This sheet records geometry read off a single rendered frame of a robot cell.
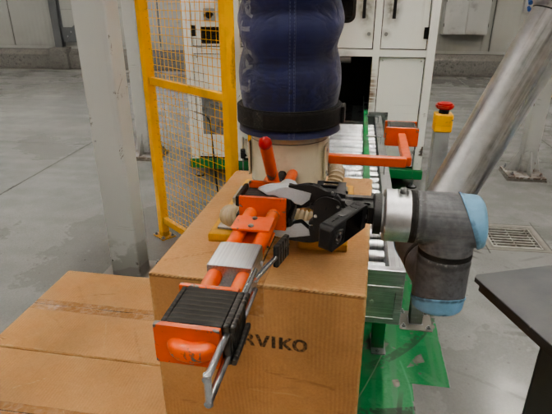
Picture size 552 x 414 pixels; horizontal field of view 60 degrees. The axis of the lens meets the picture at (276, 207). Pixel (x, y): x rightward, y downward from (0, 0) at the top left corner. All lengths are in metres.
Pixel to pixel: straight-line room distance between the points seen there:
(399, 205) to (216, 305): 0.38
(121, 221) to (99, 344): 1.25
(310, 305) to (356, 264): 0.13
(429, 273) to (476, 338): 1.60
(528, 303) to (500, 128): 0.52
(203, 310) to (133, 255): 2.15
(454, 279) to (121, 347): 0.92
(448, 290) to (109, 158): 1.94
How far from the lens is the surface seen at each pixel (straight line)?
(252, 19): 0.97
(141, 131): 4.79
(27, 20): 12.22
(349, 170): 2.74
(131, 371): 1.35
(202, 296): 0.56
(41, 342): 1.52
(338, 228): 0.74
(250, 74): 0.99
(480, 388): 2.19
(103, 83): 2.41
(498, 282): 1.36
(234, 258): 0.65
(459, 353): 2.32
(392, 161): 1.11
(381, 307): 1.69
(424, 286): 0.87
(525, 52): 0.95
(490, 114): 0.94
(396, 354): 2.24
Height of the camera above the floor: 1.42
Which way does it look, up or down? 24 degrees down
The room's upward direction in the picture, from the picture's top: straight up
